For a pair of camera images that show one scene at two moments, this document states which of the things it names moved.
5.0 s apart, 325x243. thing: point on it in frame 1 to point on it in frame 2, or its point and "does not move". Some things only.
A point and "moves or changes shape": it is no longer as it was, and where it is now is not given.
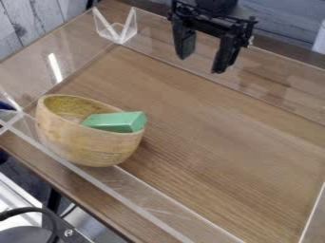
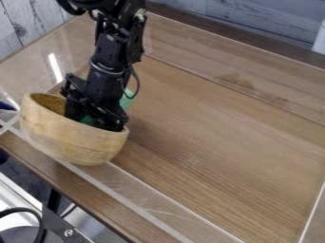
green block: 120,121 moves or changes shape
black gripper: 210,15 to 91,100
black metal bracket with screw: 66,234 does not move
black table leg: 53,200 does not move
